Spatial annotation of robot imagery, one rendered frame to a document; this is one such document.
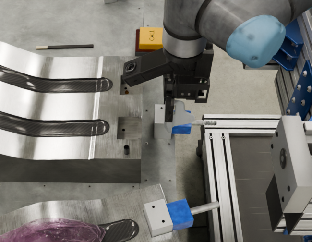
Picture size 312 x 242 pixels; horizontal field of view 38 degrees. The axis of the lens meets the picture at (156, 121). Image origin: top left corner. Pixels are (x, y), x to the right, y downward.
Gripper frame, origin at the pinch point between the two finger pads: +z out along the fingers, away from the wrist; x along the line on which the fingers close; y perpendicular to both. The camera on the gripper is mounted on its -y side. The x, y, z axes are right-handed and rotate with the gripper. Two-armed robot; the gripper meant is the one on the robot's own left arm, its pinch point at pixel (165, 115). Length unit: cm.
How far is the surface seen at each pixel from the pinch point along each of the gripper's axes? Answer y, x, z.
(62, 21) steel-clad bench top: -26.1, 33.6, 4.7
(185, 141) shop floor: 13, 52, 85
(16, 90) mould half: -29.6, 1.5, -5.4
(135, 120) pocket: -6.1, -3.7, -3.1
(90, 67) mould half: -16.0, 9.4, -4.0
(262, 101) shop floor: 49, 76, 85
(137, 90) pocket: -6.1, 5.5, -1.7
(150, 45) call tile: -3.5, 22.2, 1.5
